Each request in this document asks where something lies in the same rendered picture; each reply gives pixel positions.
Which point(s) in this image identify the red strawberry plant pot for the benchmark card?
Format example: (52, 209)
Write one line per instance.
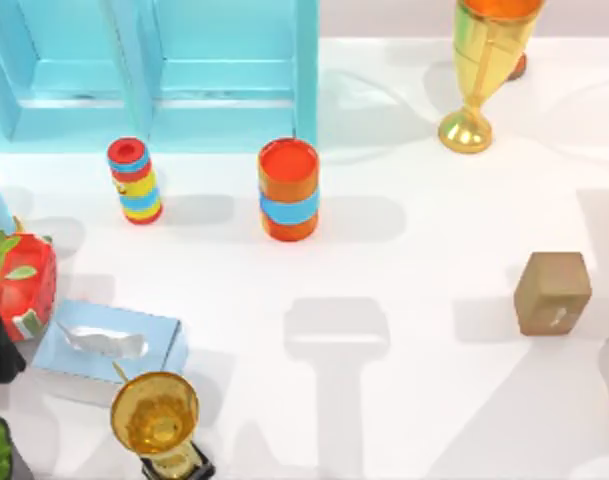
(26, 285)

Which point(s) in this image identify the orange ball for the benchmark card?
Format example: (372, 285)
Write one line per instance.
(519, 69)

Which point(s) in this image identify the red yellow blue striped can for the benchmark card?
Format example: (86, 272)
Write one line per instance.
(134, 185)

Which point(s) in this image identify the gold trophy on black base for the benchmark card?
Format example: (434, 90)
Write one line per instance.
(156, 425)

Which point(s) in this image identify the tall gold trophy cup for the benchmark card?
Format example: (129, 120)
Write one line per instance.
(484, 65)

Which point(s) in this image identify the orange can with blue band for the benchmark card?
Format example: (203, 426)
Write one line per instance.
(287, 192)

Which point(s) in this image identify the light blue tissue box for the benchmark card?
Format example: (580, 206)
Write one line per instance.
(109, 350)

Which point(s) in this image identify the brown wooden block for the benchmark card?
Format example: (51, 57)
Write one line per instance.
(551, 295)

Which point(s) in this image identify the light blue rack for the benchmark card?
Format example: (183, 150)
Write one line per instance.
(224, 75)

